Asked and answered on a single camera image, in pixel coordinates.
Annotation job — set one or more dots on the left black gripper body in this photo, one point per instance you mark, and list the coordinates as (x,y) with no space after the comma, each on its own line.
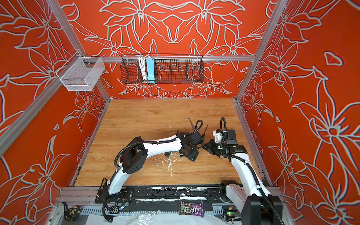
(192,153)

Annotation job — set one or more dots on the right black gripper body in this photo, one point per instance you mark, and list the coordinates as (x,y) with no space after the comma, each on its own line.
(217,148)

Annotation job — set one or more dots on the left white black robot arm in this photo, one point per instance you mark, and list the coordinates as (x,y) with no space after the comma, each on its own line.
(132,158)

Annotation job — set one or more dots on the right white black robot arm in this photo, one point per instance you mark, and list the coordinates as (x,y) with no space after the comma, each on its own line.
(255,203)

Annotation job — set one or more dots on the small electronics board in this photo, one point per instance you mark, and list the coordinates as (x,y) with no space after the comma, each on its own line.
(229,213)

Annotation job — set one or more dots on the purple candy bag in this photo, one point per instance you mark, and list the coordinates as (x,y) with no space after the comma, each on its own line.
(192,209)

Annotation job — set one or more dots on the clear plastic wrap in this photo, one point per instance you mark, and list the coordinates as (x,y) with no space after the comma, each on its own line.
(141,219)

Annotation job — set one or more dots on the light blue box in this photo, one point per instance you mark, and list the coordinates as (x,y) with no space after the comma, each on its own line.
(150,69)

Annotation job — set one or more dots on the yellow black tape measure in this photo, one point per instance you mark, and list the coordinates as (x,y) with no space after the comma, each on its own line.
(72,214)

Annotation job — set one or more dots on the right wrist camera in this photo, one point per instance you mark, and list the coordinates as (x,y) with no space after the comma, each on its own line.
(218,135)

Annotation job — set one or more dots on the black wire wall basket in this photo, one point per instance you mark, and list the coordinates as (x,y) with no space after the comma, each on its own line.
(169,69)

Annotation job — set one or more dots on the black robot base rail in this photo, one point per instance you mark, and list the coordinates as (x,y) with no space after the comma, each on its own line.
(166,198)

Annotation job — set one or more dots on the white mesh wall basket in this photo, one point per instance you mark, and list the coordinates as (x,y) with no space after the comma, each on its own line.
(81,74)

